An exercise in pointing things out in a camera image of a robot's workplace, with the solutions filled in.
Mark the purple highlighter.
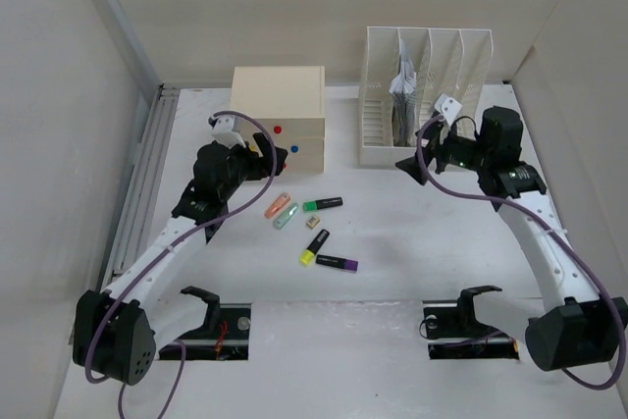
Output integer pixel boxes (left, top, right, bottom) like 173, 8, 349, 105
315, 254, 359, 274

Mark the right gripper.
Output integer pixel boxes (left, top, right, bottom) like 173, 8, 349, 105
393, 121, 491, 185

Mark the mint green clip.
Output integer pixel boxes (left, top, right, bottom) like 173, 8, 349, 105
273, 203, 299, 230

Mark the aluminium frame rail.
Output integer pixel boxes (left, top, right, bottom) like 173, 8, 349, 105
92, 0, 179, 288

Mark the yellow highlighter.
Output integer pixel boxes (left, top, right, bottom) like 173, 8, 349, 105
299, 229, 330, 266

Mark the beige wooden drawer cabinet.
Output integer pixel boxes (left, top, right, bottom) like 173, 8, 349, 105
230, 66, 326, 174

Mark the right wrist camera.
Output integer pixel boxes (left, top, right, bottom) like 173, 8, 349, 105
434, 93, 462, 125

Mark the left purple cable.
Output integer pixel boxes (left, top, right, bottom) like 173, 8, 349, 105
85, 110, 277, 419

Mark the orange clip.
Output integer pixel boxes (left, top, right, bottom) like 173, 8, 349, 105
264, 192, 290, 219

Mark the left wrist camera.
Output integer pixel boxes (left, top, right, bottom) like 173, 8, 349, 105
208, 115, 245, 148

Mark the purple cable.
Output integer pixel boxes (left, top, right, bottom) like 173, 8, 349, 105
415, 114, 627, 389
85, 110, 277, 419

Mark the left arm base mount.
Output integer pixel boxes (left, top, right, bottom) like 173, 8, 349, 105
151, 286, 252, 361

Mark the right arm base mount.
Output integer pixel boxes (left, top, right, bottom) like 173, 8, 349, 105
419, 286, 520, 360

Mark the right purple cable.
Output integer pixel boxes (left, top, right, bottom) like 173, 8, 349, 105
415, 114, 627, 389

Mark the white file organizer rack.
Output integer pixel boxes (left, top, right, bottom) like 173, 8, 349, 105
358, 26, 494, 167

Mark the grey booklet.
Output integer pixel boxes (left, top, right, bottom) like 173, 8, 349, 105
389, 39, 417, 147

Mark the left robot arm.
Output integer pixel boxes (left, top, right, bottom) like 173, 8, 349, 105
73, 132, 288, 386

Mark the small beige eraser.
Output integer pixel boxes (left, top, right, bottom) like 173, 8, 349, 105
306, 215, 321, 229

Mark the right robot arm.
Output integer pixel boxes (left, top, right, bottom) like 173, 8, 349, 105
396, 102, 627, 391

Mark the green highlighter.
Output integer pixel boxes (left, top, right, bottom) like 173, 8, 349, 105
303, 197, 343, 212

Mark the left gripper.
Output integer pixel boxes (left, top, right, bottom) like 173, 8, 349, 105
219, 133, 285, 201

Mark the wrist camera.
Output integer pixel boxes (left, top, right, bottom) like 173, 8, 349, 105
434, 93, 462, 125
208, 115, 245, 148

